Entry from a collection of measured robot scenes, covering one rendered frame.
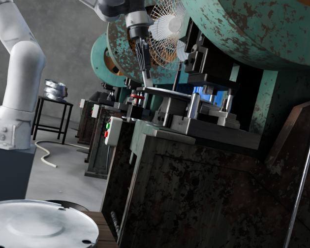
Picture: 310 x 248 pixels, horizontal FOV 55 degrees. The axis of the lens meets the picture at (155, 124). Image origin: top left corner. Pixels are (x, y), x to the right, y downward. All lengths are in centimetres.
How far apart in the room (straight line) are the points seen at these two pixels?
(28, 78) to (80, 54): 671
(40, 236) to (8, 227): 8
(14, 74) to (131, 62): 152
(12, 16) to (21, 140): 44
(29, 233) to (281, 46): 78
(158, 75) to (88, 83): 530
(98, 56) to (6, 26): 312
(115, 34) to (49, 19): 550
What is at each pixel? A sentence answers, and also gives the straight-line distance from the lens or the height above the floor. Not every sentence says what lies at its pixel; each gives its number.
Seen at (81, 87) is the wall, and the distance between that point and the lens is 778.
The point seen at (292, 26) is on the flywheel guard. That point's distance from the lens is 93.
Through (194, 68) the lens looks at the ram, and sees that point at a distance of 123.
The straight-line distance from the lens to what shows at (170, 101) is 119.
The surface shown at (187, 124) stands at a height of 68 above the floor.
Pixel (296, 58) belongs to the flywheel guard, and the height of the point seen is 93.
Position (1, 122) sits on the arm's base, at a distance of 118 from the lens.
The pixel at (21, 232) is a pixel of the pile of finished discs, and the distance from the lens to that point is 73.
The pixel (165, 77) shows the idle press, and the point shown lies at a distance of 260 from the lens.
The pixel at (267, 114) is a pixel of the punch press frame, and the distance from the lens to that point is 122.
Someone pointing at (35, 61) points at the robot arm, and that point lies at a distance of 111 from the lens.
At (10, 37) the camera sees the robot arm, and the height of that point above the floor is 84.
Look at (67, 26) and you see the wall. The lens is 794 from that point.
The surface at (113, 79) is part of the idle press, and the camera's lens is 427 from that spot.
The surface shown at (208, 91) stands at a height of 83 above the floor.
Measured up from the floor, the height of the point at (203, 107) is 76.
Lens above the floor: 70
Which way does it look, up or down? 2 degrees down
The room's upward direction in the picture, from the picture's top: 13 degrees clockwise
